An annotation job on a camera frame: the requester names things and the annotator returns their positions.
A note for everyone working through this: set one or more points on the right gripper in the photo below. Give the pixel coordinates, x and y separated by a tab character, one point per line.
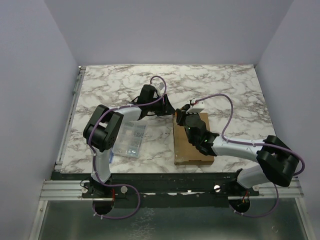
185	115

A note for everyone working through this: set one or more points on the aluminium frame rail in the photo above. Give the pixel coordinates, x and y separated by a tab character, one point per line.
70	190

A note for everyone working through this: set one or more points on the orange utility knife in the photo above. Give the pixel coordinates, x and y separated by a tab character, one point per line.
182	108

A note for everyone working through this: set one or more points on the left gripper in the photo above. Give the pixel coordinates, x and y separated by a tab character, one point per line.
165	107

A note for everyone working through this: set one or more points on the clear plastic screw box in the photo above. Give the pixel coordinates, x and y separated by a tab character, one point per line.
130	138

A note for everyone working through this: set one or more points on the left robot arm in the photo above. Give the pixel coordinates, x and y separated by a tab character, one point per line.
102	130

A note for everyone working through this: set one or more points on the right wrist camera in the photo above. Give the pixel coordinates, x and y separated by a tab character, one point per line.
196	106

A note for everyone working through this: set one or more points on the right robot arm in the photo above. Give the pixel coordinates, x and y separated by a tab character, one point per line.
276	162

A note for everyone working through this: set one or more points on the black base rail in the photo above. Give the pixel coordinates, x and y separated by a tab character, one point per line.
167	190

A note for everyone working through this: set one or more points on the brown cardboard express box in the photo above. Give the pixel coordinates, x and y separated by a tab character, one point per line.
184	153

